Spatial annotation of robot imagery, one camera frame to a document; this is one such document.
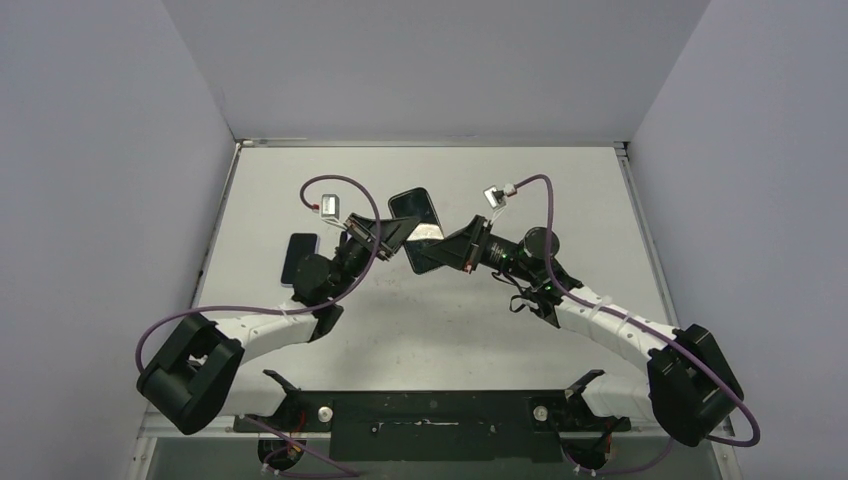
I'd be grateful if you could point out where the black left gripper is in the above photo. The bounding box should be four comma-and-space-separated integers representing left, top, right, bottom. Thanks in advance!
330, 214, 423, 301

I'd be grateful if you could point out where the black phone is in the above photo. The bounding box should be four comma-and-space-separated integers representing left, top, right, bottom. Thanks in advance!
388, 187, 444, 275

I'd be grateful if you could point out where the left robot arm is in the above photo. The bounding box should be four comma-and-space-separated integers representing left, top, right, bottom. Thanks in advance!
136, 214, 420, 435

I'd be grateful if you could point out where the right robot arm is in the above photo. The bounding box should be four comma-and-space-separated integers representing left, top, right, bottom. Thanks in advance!
421, 216, 744, 447

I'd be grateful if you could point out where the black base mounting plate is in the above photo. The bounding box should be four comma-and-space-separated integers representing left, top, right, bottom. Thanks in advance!
233, 378, 631, 463

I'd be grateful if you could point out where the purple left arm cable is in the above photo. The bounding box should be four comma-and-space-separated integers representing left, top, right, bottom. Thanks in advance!
135, 174, 384, 479

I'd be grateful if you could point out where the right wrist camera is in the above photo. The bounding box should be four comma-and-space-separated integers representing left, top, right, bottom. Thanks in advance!
483, 184, 517, 211

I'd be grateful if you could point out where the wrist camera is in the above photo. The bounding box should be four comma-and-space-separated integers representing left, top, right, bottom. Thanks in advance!
483, 184, 517, 211
319, 194, 340, 220

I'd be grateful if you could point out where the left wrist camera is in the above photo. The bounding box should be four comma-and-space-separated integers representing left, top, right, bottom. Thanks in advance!
319, 194, 340, 220

